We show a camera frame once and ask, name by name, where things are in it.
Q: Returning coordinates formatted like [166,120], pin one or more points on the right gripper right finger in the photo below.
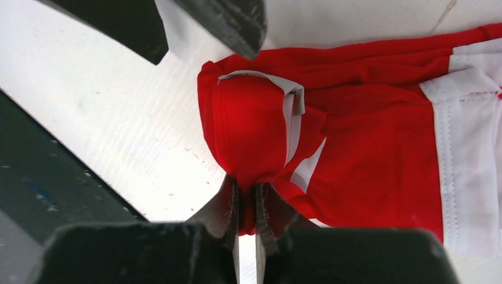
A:
[274,216]

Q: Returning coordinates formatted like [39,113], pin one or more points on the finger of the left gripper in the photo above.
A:
[136,24]
[239,25]

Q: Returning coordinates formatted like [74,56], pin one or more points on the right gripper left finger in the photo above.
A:
[215,258]

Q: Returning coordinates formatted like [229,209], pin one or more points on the red underwear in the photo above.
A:
[395,133]

